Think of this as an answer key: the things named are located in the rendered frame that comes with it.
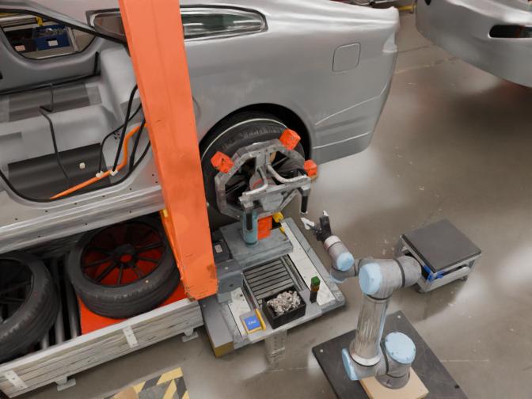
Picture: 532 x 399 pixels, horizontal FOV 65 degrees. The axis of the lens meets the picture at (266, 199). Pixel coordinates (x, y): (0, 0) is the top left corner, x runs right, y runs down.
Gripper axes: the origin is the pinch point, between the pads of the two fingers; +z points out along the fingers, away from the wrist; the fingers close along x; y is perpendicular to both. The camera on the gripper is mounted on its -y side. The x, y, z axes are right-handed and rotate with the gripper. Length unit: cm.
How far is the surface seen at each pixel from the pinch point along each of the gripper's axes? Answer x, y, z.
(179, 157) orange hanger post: -68, -66, -7
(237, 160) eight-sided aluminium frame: -32, -25, 31
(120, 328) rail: -115, 44, 1
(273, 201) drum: -16.9, -2.2, 15.4
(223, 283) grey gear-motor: -53, 46, 8
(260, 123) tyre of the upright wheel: -12, -35, 45
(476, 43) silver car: 215, -18, 108
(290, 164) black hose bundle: -4.5, -20.8, 21.2
